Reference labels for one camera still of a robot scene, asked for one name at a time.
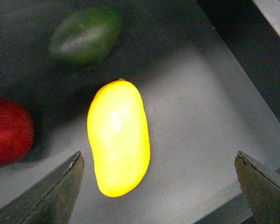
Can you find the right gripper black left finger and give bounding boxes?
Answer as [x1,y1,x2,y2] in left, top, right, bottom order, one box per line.
[0,151,84,224]

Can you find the red pomegranate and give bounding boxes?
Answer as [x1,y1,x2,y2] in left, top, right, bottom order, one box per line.
[0,97,34,168]

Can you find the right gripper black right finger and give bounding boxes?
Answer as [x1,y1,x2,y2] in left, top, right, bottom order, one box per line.
[234,151,280,224]

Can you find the green avocado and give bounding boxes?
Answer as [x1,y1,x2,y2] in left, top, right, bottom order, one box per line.
[49,7,122,66]

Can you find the yellow mango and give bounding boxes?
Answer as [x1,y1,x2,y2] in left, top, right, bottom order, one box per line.
[87,79,151,197]

